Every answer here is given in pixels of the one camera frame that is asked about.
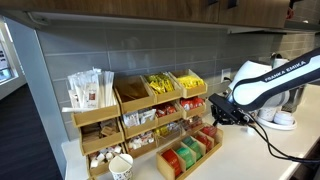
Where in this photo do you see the silver sachet pile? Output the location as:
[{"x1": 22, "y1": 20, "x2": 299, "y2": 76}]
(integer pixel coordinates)
[{"x1": 122, "y1": 108, "x2": 157, "y2": 128}]

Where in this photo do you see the white paper packet bundle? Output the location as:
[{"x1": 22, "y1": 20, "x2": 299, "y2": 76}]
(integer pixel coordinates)
[{"x1": 61, "y1": 68, "x2": 103, "y2": 113}]

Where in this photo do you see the white round tray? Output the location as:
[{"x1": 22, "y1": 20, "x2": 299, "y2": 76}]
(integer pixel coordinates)
[{"x1": 254, "y1": 115, "x2": 298, "y2": 132}]

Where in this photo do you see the patterned paper cup stack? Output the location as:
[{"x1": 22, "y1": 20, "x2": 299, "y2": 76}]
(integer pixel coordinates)
[
  {"x1": 258, "y1": 52, "x2": 291, "y2": 123},
  {"x1": 273, "y1": 110, "x2": 295, "y2": 126}
]

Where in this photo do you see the wooden tea organizer box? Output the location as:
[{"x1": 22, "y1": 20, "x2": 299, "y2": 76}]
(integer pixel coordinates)
[{"x1": 155, "y1": 123, "x2": 224, "y2": 180}]

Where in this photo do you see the clear acrylic bin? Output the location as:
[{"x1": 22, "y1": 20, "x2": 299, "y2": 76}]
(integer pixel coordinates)
[{"x1": 154, "y1": 122, "x2": 183, "y2": 145}]

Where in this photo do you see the red packet pile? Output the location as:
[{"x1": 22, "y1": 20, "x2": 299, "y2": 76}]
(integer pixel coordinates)
[{"x1": 154, "y1": 102, "x2": 178, "y2": 118}]

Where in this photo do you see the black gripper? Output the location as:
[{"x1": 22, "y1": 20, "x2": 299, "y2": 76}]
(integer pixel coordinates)
[{"x1": 208, "y1": 93, "x2": 252, "y2": 128}]

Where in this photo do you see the white wall outlet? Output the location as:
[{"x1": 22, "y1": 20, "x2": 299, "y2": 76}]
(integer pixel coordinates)
[{"x1": 220, "y1": 68, "x2": 232, "y2": 84}]

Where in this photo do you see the single patterned paper cup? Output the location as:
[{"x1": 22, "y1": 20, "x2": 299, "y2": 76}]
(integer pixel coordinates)
[{"x1": 108, "y1": 153, "x2": 134, "y2": 180}]

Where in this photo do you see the white creamer cup pile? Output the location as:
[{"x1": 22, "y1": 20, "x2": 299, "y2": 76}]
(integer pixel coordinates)
[
  {"x1": 89, "y1": 144, "x2": 123, "y2": 168},
  {"x1": 127, "y1": 131, "x2": 155, "y2": 150}
]

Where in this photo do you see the yellow sachet pile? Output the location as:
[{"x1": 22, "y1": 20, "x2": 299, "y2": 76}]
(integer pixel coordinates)
[{"x1": 176, "y1": 74, "x2": 205, "y2": 90}]

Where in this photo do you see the black cable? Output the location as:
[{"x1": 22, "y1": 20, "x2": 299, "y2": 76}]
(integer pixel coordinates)
[
  {"x1": 248, "y1": 113, "x2": 320, "y2": 165},
  {"x1": 246, "y1": 123, "x2": 320, "y2": 165}
]

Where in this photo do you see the brown sugar packet pile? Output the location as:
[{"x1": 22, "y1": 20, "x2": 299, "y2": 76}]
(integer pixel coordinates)
[{"x1": 82, "y1": 121, "x2": 120, "y2": 142}]

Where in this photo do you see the red tea packet stack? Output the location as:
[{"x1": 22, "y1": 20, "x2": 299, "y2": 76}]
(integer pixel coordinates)
[
  {"x1": 201, "y1": 125, "x2": 218, "y2": 138},
  {"x1": 194, "y1": 133, "x2": 213, "y2": 153},
  {"x1": 161, "y1": 148, "x2": 183, "y2": 177}
]

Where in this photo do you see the wrapped stirrer bundle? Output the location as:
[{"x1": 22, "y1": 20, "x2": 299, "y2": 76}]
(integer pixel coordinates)
[{"x1": 99, "y1": 70, "x2": 117, "y2": 108}]

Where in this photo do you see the wooden tiered snack rack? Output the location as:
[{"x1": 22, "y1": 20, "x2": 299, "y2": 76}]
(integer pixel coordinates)
[{"x1": 70, "y1": 68, "x2": 209, "y2": 178}]

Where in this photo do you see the green tea packet stack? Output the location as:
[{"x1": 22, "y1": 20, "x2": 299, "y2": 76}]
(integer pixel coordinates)
[
  {"x1": 182, "y1": 136, "x2": 203, "y2": 161},
  {"x1": 175, "y1": 146, "x2": 195, "y2": 170}
]

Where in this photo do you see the wooden wall cabinet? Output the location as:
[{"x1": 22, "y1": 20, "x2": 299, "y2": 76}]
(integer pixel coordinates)
[{"x1": 0, "y1": 0, "x2": 291, "y2": 30}]

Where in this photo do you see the yellow-green sachet pile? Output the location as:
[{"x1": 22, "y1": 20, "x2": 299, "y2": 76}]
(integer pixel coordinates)
[{"x1": 144, "y1": 73, "x2": 175, "y2": 95}]

